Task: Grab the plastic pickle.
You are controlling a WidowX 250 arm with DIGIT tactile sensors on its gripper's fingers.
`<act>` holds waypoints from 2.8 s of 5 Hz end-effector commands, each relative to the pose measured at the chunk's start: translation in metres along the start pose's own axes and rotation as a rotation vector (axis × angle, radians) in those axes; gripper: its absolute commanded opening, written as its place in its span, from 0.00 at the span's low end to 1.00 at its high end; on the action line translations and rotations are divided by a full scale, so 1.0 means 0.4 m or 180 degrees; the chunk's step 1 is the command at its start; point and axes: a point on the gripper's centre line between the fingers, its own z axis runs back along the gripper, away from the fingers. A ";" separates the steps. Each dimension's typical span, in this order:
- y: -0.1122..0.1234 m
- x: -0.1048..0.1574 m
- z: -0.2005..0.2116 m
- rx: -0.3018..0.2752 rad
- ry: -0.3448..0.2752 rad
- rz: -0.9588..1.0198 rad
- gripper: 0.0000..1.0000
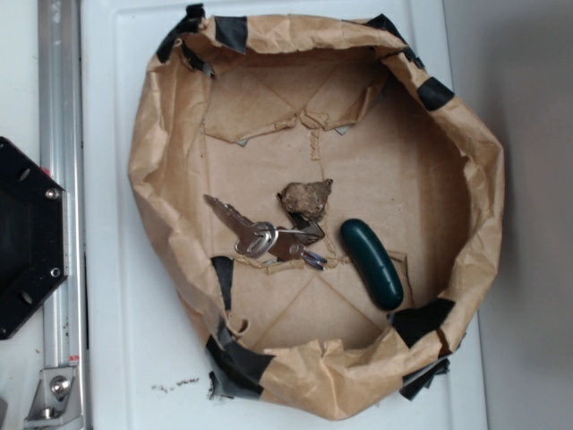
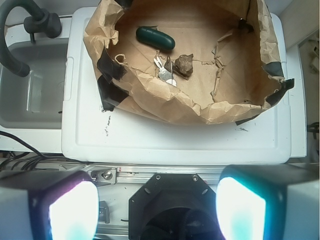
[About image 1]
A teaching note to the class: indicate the metal corner bracket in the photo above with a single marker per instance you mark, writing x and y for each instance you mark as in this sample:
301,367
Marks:
57,401

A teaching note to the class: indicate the white plastic board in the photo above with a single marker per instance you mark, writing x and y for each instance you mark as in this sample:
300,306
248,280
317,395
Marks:
148,368

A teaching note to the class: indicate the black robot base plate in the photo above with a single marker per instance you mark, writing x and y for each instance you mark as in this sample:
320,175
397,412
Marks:
33,262

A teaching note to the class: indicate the dark green plastic pickle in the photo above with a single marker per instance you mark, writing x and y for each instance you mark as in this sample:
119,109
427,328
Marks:
373,263

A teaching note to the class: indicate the silver key bunch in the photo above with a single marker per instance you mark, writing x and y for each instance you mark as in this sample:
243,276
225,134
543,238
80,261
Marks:
254,239

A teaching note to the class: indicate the brown rock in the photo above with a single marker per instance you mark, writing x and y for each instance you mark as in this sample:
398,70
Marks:
306,199

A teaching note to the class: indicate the brown paper bag tray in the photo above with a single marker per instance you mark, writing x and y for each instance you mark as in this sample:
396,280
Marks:
238,108

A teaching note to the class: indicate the aluminium extrusion rail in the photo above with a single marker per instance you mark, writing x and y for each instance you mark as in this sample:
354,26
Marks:
59,81

